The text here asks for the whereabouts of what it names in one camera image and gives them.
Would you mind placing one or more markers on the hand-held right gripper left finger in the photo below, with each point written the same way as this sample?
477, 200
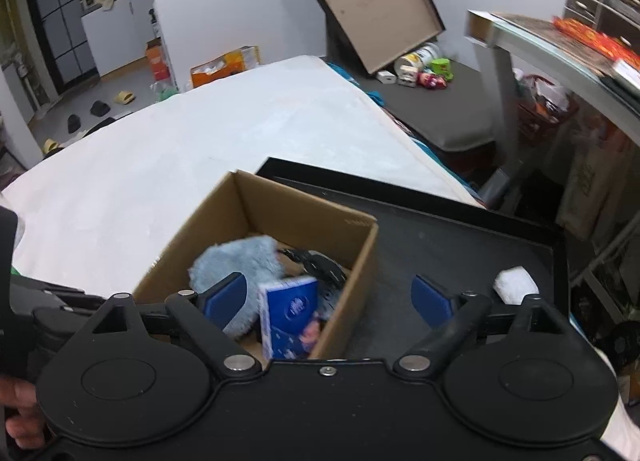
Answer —
227, 297

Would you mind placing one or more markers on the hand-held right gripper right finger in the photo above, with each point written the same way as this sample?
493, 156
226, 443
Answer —
431, 301

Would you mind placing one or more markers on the blue fluffy plush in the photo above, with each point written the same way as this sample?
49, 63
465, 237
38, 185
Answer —
235, 257

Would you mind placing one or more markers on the black tray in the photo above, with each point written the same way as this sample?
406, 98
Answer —
440, 251

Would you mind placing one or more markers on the blue tissue packet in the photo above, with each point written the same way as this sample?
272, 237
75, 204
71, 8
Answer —
290, 312

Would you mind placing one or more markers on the small black white toy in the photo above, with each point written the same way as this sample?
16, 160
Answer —
315, 263

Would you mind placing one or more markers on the brown cardboard box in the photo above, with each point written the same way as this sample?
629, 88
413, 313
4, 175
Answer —
305, 221

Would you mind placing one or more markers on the person's left hand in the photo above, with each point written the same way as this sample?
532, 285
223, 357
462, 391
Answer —
20, 411

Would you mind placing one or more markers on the white bed blanket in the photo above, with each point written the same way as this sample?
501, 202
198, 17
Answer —
200, 141

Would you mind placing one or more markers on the yellow slipper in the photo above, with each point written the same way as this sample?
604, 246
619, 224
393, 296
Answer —
52, 147
125, 97

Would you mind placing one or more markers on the beige tote bag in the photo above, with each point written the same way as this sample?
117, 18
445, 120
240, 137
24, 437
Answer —
590, 186

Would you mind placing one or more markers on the black slipper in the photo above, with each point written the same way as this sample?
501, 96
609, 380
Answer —
74, 123
100, 108

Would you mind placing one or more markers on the pink small toy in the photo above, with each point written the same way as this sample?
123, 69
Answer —
431, 80

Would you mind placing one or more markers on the red basket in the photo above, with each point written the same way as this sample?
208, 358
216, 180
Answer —
545, 108

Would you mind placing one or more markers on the orange paper bag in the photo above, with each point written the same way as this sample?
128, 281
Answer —
220, 68

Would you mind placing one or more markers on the green cup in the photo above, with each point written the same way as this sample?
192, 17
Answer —
443, 68

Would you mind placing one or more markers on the white round can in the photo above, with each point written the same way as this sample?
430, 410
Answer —
417, 61

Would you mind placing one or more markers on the orange carton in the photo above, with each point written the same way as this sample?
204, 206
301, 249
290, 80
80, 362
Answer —
157, 61

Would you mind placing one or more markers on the white cabinet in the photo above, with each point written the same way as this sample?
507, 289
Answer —
120, 36

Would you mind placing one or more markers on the black framed glass door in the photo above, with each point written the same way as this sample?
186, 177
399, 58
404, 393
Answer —
57, 16

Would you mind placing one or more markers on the long red printed packet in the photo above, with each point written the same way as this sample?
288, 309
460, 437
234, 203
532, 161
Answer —
600, 43

